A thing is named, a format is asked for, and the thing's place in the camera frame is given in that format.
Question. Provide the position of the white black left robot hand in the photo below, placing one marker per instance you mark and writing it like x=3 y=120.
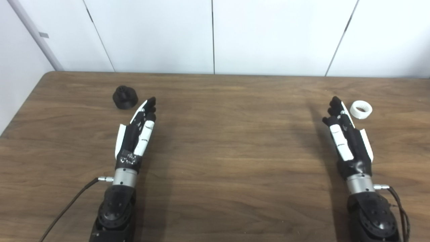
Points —
x=132 y=134

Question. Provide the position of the small grey wall tag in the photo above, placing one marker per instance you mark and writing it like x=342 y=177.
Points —
x=43 y=35

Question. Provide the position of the grey wall corner trim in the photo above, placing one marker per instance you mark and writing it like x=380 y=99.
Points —
x=37 y=37

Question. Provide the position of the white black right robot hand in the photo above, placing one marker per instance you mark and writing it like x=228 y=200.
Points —
x=356 y=148

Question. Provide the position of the round black plastic part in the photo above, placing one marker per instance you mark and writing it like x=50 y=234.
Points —
x=125 y=99

